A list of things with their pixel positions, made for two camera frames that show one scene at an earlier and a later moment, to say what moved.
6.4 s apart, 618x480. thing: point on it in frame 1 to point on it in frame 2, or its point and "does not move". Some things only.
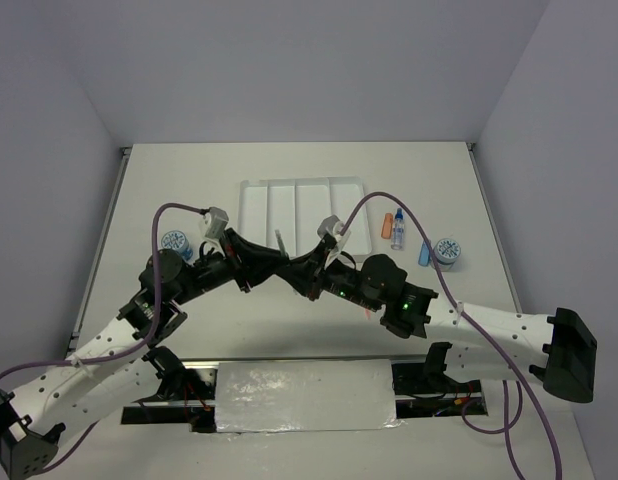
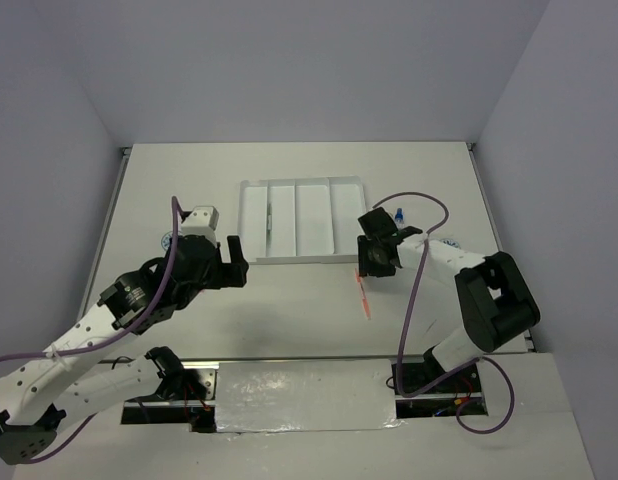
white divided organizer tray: [297, 207] does not move
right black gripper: [307, 274] to [365, 264]
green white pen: [281, 245] to [269, 221]
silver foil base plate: [305, 396] does not move
